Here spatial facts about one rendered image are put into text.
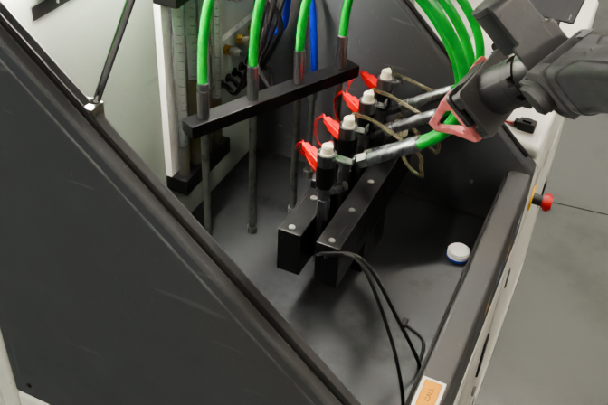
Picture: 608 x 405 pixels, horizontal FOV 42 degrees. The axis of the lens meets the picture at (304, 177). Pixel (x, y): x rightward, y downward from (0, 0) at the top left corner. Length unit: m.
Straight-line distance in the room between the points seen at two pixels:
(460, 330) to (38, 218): 0.56
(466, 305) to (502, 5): 0.46
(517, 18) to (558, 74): 0.11
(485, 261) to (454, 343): 0.18
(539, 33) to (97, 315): 0.59
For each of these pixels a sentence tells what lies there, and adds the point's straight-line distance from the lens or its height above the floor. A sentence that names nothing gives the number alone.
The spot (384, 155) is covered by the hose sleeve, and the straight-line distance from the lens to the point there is 1.06.
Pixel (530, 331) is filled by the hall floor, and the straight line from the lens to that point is 2.47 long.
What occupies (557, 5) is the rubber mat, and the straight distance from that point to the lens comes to 1.95.
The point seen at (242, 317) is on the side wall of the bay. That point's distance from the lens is 0.83.
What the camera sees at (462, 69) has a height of 1.29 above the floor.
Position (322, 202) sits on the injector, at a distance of 1.15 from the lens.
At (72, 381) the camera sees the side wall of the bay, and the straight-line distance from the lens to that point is 1.12.
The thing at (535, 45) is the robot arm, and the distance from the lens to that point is 0.85.
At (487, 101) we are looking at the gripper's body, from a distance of 0.93.
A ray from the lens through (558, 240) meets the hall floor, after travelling 2.80.
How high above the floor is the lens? 1.74
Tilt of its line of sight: 37 degrees down
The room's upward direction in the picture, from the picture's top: 3 degrees clockwise
